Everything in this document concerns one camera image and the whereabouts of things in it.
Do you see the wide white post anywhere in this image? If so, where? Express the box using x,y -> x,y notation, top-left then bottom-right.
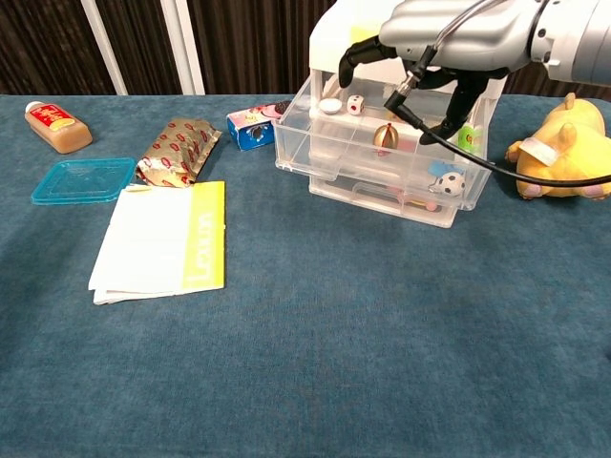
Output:
159,0 -> 206,95

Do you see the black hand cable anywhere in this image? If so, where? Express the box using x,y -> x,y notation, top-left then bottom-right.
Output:
384,0 -> 611,188

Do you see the white and yellow booklet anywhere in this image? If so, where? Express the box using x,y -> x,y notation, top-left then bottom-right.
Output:
88,180 -> 226,306

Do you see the small soccer ball toy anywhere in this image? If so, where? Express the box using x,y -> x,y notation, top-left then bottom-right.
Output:
436,171 -> 468,198

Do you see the blue tag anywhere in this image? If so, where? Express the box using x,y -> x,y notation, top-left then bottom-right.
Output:
428,160 -> 462,177

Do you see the gold red spinning top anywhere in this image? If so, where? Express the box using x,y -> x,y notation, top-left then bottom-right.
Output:
372,122 -> 399,156

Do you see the thin white post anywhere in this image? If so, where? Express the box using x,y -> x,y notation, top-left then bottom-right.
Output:
79,0 -> 129,96

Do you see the clear drawer with pink toy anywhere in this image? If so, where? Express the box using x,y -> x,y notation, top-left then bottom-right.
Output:
308,174 -> 462,229

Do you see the white plastic drawer cabinet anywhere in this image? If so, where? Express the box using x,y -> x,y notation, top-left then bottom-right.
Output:
307,0 -> 507,225

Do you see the clear drawer with toys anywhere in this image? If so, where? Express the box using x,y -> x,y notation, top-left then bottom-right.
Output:
271,75 -> 495,211

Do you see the brown drink bottle red label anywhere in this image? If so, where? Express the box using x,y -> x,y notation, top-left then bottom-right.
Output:
24,100 -> 94,156

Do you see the yellow sticky note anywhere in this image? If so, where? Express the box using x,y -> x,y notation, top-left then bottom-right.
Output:
350,23 -> 383,47

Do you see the teal clear plastic lid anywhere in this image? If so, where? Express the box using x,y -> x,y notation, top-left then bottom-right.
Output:
31,157 -> 138,207

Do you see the green white tube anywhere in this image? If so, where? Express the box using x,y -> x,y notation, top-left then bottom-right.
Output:
456,122 -> 483,154

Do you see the teal table cloth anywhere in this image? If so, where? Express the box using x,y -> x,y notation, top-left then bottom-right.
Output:
0,93 -> 611,458

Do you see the dark pleated curtain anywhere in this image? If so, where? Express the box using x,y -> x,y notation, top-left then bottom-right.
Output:
0,0 -> 611,101

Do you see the pink toy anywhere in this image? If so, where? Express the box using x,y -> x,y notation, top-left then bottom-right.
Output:
405,198 -> 440,214

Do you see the blue Oreo cookie box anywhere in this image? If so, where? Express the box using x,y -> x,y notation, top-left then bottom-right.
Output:
225,99 -> 292,153

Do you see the yellow plush toy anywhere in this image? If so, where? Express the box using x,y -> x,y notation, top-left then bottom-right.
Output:
505,92 -> 611,200

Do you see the right robot hand black silver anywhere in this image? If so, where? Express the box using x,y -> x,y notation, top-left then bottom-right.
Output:
337,0 -> 538,147

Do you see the gold snack bag red print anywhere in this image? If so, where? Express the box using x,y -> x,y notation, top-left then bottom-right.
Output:
135,117 -> 223,189

